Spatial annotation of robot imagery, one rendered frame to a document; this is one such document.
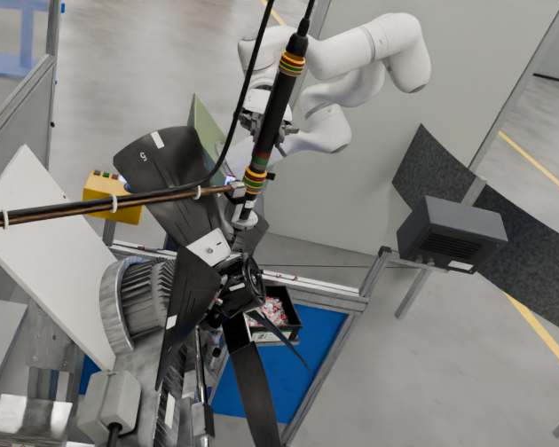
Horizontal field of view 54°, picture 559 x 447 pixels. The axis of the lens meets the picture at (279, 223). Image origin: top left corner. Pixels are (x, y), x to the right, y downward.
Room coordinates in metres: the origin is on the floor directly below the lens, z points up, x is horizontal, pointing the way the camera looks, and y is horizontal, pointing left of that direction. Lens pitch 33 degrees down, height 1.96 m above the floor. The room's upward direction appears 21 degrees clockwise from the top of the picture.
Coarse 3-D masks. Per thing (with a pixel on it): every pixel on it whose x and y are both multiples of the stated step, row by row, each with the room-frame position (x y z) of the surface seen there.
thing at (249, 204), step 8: (304, 24) 0.96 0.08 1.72; (296, 32) 0.96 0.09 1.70; (304, 32) 0.96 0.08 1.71; (288, 40) 0.96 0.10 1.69; (296, 40) 0.95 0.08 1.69; (304, 40) 0.95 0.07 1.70; (288, 48) 0.95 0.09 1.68; (296, 48) 0.95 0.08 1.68; (304, 48) 0.95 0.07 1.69; (304, 56) 0.96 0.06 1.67; (248, 192) 0.95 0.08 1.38; (248, 200) 0.95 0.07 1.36; (248, 208) 0.95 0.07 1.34; (240, 216) 0.95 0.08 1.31; (248, 216) 0.96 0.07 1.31
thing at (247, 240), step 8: (224, 200) 1.16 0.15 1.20; (224, 208) 1.13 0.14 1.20; (224, 224) 1.07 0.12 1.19; (256, 224) 1.15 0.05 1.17; (264, 224) 1.19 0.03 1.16; (224, 232) 1.04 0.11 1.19; (232, 232) 1.05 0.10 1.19; (240, 232) 1.07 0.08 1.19; (248, 232) 1.09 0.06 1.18; (256, 232) 1.11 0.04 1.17; (264, 232) 1.15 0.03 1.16; (240, 240) 1.04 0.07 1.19; (248, 240) 1.06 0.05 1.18; (256, 240) 1.08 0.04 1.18; (232, 248) 1.00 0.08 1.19; (240, 248) 1.01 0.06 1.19; (248, 248) 1.03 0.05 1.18
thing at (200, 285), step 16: (192, 256) 0.67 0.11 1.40; (176, 272) 0.61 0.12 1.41; (192, 272) 0.66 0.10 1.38; (208, 272) 0.71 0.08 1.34; (176, 288) 0.60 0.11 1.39; (192, 288) 0.65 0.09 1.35; (208, 288) 0.72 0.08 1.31; (176, 304) 0.60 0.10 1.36; (192, 304) 0.65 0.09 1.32; (208, 304) 0.74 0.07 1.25; (176, 320) 0.60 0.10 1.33; (192, 320) 0.66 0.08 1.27; (176, 336) 0.60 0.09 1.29; (176, 352) 0.62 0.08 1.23; (160, 368) 0.54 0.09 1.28; (160, 384) 0.55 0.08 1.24
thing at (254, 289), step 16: (240, 256) 0.89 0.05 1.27; (224, 272) 0.85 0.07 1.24; (240, 272) 0.85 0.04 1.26; (256, 272) 0.93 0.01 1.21; (224, 288) 0.83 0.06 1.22; (240, 288) 0.83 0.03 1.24; (256, 288) 0.88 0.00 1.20; (224, 304) 0.81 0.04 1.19; (240, 304) 0.82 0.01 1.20; (256, 304) 0.83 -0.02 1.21; (208, 320) 0.80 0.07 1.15
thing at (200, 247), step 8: (216, 232) 0.91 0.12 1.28; (200, 240) 0.88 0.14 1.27; (208, 240) 0.89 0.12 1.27; (216, 240) 0.90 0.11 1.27; (224, 240) 0.91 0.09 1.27; (192, 248) 0.86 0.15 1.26; (200, 248) 0.87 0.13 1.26; (216, 248) 0.89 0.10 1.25; (224, 248) 0.91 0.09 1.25; (200, 256) 0.86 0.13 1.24; (208, 256) 0.87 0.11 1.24; (216, 256) 0.88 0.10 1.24; (224, 256) 0.89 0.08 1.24
